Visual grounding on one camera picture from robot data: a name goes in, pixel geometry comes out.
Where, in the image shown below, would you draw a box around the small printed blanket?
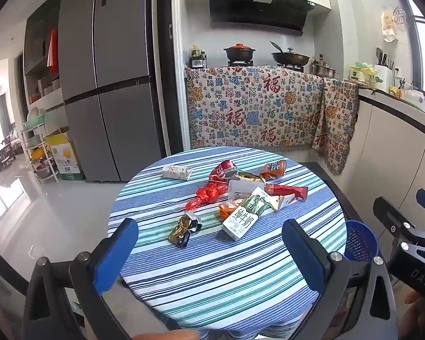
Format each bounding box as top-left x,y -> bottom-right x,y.
312,77 -> 360,177

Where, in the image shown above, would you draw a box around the wall hanging packet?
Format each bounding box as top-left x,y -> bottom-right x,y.
381,10 -> 399,41

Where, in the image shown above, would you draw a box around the large printed blanket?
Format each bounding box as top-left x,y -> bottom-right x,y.
185,65 -> 326,151

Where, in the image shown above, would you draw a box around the steel pot with lid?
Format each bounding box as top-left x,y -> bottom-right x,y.
311,60 -> 340,78

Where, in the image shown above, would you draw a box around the condiment bottle rack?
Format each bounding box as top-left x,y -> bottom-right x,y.
188,44 -> 208,69

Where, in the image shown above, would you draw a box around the blue striped tablecloth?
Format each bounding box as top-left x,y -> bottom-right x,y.
107,146 -> 347,340

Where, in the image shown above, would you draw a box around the person's right hand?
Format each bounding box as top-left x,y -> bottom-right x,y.
398,290 -> 425,340

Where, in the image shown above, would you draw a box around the gold foil wrapper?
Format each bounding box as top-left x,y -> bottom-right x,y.
235,171 -> 267,185

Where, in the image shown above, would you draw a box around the small white box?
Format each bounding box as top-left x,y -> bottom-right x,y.
228,180 -> 266,202

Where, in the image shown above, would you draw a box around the small orange wrapper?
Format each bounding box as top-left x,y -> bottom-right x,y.
217,200 -> 244,219

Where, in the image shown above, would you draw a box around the white knife holder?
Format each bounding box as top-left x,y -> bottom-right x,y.
373,48 -> 398,87

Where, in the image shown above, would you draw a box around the green and white milk carton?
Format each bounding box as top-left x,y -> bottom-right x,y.
222,187 -> 271,242

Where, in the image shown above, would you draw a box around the person's left hand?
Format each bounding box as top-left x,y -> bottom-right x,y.
133,329 -> 201,340

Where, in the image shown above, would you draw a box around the white wire rack with bowls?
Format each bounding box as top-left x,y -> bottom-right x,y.
20,108 -> 60,185

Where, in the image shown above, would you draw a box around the white patterned packet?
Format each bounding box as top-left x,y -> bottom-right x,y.
162,165 -> 193,181

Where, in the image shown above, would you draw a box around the black wok with lid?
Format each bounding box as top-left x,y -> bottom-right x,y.
270,41 -> 310,67

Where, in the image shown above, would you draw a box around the yellow cardboard box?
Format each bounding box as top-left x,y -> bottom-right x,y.
44,131 -> 79,167

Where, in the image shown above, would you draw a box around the grey refrigerator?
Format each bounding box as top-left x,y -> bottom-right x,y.
58,0 -> 163,182

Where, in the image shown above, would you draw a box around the crushed red can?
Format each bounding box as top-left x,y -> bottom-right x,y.
209,160 -> 239,184

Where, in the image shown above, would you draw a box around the black range hood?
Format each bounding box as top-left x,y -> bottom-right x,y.
209,0 -> 315,37

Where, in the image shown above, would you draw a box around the small white packet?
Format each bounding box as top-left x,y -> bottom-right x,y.
268,195 -> 295,212

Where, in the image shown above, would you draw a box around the red plastic bag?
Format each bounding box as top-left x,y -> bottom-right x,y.
185,182 -> 231,211

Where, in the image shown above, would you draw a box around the blue plastic basket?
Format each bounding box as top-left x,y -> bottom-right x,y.
343,220 -> 379,263

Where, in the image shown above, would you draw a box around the white kitchen cabinet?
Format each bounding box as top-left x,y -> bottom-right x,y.
340,88 -> 425,256

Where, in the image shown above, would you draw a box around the gold and brown wrapper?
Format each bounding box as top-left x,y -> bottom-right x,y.
168,211 -> 203,247

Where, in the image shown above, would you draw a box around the green and white box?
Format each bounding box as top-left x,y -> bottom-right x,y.
57,163 -> 86,181

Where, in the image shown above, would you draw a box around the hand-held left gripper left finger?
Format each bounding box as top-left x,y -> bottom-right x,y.
22,218 -> 139,340

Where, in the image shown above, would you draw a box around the black clay pot red lid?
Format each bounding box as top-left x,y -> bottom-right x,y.
223,43 -> 254,62

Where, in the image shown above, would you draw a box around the green and yellow containers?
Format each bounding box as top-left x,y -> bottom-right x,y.
349,63 -> 376,86

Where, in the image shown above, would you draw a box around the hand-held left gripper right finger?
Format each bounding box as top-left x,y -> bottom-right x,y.
281,219 -> 399,340

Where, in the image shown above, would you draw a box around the orange snack packet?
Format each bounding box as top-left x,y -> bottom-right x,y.
259,160 -> 287,181

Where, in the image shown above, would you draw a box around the dark shelving unit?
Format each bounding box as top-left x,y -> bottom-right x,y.
23,0 -> 62,114

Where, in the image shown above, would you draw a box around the red stick packet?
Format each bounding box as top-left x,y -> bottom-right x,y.
265,183 -> 309,199

